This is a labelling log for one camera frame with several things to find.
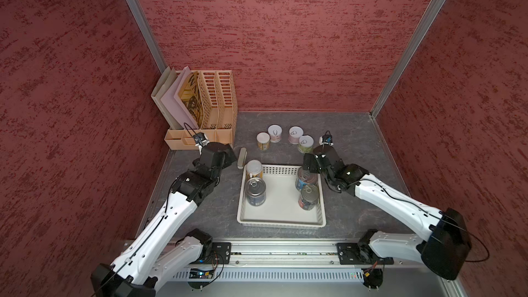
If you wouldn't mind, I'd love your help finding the small yellow white-lid can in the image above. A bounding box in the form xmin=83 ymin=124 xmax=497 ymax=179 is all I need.
xmin=257 ymin=132 xmax=271 ymax=151

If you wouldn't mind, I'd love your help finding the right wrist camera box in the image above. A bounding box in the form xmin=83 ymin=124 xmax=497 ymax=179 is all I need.
xmin=319 ymin=131 xmax=334 ymax=146

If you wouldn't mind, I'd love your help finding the right round black electronics board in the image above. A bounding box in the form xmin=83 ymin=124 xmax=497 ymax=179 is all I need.
xmin=363 ymin=269 xmax=384 ymax=290

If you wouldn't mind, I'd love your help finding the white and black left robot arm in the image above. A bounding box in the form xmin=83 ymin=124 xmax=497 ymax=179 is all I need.
xmin=91 ymin=142 xmax=237 ymax=296

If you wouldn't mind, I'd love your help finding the round black electronics board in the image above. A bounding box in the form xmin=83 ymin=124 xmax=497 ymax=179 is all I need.
xmin=187 ymin=268 xmax=217 ymax=290
xmin=363 ymin=269 xmax=384 ymax=290

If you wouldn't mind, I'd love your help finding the pink can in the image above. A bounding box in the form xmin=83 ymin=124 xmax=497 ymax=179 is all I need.
xmin=288 ymin=126 xmax=304 ymax=144
xmin=268 ymin=125 xmax=283 ymax=143

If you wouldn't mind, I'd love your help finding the left aluminium corner post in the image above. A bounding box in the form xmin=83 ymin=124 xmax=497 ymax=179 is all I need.
xmin=125 ymin=0 xmax=167 ymax=72

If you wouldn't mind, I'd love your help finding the dark blue silver-top can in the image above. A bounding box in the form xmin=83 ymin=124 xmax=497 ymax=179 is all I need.
xmin=245 ymin=177 xmax=266 ymax=206

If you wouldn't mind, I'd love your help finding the peach plastic desk organizer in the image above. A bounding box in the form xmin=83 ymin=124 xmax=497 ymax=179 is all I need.
xmin=164 ymin=70 xmax=238 ymax=151

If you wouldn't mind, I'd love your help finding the dark navy red can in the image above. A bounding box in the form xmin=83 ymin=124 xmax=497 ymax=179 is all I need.
xmin=298 ymin=184 xmax=320 ymax=211

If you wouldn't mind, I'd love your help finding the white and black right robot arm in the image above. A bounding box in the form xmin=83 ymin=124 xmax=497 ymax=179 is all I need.
xmin=302 ymin=144 xmax=472 ymax=280

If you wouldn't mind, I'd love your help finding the green label white-top can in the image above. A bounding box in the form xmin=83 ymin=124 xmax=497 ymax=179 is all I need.
xmin=298 ymin=135 xmax=314 ymax=154

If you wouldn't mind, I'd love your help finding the yellow can with white lid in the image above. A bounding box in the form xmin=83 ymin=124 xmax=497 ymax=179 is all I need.
xmin=246 ymin=159 xmax=263 ymax=180

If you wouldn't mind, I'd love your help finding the yellow black patterned magazine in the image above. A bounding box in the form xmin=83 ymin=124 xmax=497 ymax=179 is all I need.
xmin=177 ymin=71 xmax=204 ymax=128

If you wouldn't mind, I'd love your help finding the beige file folder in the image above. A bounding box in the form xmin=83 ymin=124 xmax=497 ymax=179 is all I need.
xmin=150 ymin=65 xmax=184 ymax=131

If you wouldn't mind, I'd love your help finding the light blue corn can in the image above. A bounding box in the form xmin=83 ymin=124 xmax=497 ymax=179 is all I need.
xmin=295 ymin=167 xmax=318 ymax=192

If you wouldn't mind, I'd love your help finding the left round black electronics board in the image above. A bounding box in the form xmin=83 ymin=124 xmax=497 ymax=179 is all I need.
xmin=187 ymin=268 xmax=217 ymax=290

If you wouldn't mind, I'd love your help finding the right aluminium corner post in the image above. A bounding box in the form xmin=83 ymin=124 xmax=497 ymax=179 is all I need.
xmin=370 ymin=0 xmax=446 ymax=120

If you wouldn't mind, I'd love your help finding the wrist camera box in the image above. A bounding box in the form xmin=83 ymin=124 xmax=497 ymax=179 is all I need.
xmin=319 ymin=131 xmax=334 ymax=146
xmin=192 ymin=132 xmax=210 ymax=149

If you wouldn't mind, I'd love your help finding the aluminium corner post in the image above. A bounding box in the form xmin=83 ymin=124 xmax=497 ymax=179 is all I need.
xmin=370 ymin=0 xmax=446 ymax=120
xmin=125 ymin=0 xmax=167 ymax=72

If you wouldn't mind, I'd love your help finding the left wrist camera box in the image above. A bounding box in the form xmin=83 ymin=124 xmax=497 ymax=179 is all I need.
xmin=192 ymin=132 xmax=210 ymax=149

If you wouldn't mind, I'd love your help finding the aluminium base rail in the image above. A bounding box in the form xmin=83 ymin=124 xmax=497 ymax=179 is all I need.
xmin=102 ymin=238 xmax=469 ymax=297

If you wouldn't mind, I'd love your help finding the pink file folder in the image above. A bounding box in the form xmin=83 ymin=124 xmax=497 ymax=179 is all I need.
xmin=156 ymin=67 xmax=196 ymax=130

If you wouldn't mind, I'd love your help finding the white perforated plastic basket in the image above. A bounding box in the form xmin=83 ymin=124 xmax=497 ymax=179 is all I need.
xmin=236 ymin=164 xmax=327 ymax=230

